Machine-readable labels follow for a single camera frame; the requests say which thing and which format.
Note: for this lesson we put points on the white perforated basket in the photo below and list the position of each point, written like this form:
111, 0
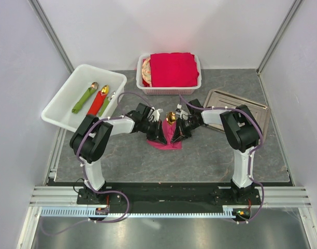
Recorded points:
165, 90

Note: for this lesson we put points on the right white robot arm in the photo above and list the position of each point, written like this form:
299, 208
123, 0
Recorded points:
243, 135

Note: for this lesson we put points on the stack of red napkins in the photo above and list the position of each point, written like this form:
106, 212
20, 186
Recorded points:
173, 70

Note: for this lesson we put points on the silver metal tray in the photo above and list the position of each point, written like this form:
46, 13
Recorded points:
260, 112

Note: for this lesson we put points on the gold spoon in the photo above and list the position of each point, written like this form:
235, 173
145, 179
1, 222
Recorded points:
171, 118

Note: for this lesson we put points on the red rolled napkin set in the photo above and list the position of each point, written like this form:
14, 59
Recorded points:
98, 101

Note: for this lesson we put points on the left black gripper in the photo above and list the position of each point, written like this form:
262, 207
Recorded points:
158, 135

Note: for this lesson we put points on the pink paper napkin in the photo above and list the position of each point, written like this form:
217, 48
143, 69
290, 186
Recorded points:
168, 131

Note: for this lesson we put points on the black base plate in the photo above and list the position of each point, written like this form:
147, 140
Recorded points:
213, 193

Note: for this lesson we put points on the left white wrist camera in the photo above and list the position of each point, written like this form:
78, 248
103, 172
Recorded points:
154, 115

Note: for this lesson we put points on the green rolled napkin set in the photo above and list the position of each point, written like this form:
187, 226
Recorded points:
87, 94

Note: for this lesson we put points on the white plastic tub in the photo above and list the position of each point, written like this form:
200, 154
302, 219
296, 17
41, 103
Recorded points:
58, 111

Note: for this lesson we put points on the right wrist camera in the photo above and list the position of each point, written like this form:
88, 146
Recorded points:
181, 113

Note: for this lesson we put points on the aluminium rail frame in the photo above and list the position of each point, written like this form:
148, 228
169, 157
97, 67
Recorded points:
64, 196

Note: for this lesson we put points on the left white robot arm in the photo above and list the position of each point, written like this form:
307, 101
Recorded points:
92, 136

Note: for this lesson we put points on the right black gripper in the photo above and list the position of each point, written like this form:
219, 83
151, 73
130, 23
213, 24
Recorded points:
178, 133

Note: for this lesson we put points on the patterned paper plates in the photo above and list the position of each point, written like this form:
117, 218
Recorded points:
146, 72

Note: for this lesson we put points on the slotted cable duct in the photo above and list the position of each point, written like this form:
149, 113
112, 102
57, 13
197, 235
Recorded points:
96, 212

